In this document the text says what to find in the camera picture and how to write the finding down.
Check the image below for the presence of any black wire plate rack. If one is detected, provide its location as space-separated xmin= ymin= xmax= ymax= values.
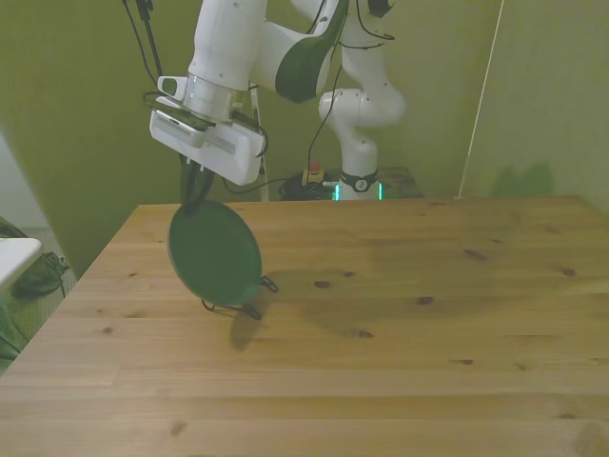
xmin=200 ymin=274 xmax=280 ymax=322

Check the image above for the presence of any white stand pole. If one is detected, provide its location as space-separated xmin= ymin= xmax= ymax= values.
xmin=250 ymin=88 xmax=268 ymax=202

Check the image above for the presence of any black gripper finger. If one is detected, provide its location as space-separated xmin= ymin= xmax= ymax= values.
xmin=190 ymin=166 xmax=214 ymax=214
xmin=178 ymin=152 xmax=192 ymax=213

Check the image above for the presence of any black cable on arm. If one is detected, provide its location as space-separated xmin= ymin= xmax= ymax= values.
xmin=223 ymin=28 xmax=396 ymax=195

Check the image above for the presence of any dark green bag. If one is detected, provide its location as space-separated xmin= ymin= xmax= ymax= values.
xmin=10 ymin=251 xmax=71 ymax=300

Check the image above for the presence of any white furniture edge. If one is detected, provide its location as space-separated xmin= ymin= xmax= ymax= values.
xmin=0 ymin=237 xmax=44 ymax=292

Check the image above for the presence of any white hanging cord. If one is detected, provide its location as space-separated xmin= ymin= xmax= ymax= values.
xmin=454 ymin=0 xmax=506 ymax=200

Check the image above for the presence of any black camera stand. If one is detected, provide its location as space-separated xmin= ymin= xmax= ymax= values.
xmin=120 ymin=0 xmax=164 ymax=92

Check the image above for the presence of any black cable bundle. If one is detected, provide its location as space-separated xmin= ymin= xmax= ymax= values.
xmin=277 ymin=172 xmax=335 ymax=202

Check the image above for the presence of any dark green round plate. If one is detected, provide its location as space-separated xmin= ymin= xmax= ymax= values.
xmin=167 ymin=199 xmax=264 ymax=308

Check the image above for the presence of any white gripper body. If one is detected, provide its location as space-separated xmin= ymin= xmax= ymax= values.
xmin=186 ymin=119 xmax=265 ymax=188

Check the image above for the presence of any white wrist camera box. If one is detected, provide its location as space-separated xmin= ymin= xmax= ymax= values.
xmin=148 ymin=108 xmax=211 ymax=149

